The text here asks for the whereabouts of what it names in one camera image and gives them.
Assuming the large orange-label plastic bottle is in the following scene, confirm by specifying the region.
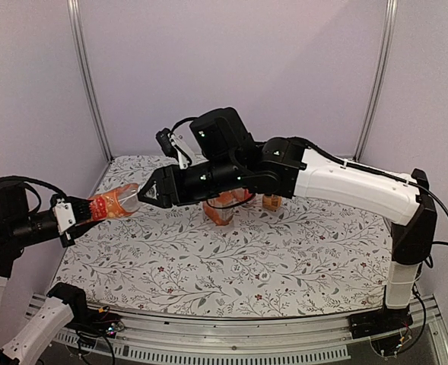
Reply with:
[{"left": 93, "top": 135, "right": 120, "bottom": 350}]
[{"left": 232, "top": 188, "right": 255, "bottom": 204}]

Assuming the slim orange drink bottle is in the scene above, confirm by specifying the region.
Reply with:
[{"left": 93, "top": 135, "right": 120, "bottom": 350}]
[{"left": 262, "top": 195, "right": 281, "bottom": 211}]

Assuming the white slim bottle cap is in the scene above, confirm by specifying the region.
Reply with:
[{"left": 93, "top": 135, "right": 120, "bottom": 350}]
[{"left": 258, "top": 249, "right": 268, "bottom": 259}]

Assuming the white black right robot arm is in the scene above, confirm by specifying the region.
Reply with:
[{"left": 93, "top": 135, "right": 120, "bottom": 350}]
[{"left": 138, "top": 107, "right": 437, "bottom": 338}]

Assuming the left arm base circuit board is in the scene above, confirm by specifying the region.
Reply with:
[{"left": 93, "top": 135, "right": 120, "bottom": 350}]
[{"left": 89, "top": 306, "right": 125, "bottom": 338}]

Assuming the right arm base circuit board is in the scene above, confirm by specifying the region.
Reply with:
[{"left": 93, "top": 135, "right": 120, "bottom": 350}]
[{"left": 370, "top": 327, "right": 412, "bottom": 359}]

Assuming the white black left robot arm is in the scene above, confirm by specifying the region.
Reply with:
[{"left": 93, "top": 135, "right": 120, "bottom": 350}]
[{"left": 0, "top": 176, "right": 94, "bottom": 364}]

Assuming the floral patterned table mat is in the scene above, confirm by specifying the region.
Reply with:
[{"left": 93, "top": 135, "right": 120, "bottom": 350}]
[{"left": 51, "top": 153, "right": 403, "bottom": 319}]

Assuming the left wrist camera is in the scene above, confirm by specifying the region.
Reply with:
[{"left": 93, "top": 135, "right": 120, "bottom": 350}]
[{"left": 52, "top": 202, "right": 76, "bottom": 235}]

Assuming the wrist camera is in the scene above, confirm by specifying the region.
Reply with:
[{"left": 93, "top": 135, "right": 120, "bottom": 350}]
[
  {"left": 156, "top": 128, "right": 196, "bottom": 170},
  {"left": 52, "top": 202, "right": 76, "bottom": 235}
]

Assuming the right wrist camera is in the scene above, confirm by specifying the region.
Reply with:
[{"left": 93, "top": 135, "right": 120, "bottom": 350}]
[{"left": 156, "top": 128, "right": 196, "bottom": 170}]

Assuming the white perforated cable tray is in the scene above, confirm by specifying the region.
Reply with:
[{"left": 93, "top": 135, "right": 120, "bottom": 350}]
[{"left": 52, "top": 328, "right": 352, "bottom": 362}]

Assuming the left aluminium frame post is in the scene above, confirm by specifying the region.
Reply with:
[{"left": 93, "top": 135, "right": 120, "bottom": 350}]
[{"left": 67, "top": 0, "right": 113, "bottom": 163}]

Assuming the aluminium frame post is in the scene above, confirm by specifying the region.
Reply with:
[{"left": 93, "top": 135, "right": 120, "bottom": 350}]
[
  {"left": 353, "top": 0, "right": 398, "bottom": 162},
  {"left": 67, "top": 0, "right": 113, "bottom": 163}
]

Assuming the aluminium front rail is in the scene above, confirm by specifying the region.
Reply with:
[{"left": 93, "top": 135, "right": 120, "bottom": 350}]
[{"left": 36, "top": 296, "right": 448, "bottom": 364}]

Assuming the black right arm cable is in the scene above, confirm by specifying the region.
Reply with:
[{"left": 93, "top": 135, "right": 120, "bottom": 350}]
[{"left": 170, "top": 116, "right": 448, "bottom": 354}]

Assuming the right aluminium frame post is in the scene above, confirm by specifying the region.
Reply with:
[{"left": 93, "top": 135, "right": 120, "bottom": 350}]
[{"left": 353, "top": 0, "right": 398, "bottom": 162}]

